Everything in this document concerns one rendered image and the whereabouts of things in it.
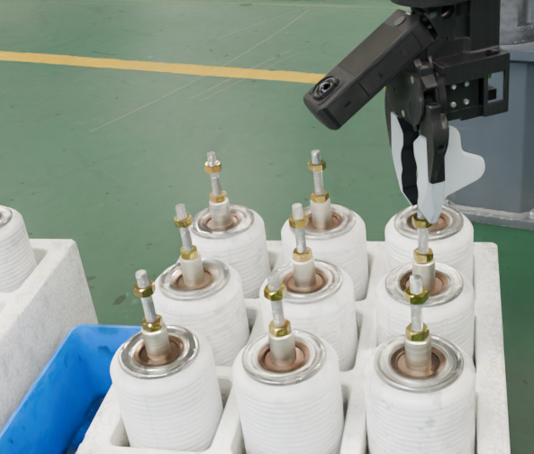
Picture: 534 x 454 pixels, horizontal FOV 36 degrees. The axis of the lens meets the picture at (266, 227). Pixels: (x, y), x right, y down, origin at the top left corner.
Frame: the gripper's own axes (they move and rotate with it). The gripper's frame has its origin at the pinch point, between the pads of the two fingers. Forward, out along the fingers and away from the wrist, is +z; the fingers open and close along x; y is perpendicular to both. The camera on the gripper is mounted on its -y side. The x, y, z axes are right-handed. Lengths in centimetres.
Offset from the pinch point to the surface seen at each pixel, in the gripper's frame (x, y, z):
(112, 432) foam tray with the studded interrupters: 0.2, -31.8, 16.6
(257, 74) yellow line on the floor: 136, 20, 34
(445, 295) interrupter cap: -2.9, 1.5, 9.1
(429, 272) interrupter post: -1.1, 0.7, 7.3
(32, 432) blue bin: 15, -41, 26
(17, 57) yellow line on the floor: 195, -40, 34
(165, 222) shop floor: 71, -17, 34
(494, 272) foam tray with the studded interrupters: 7.8, 13.1, 16.5
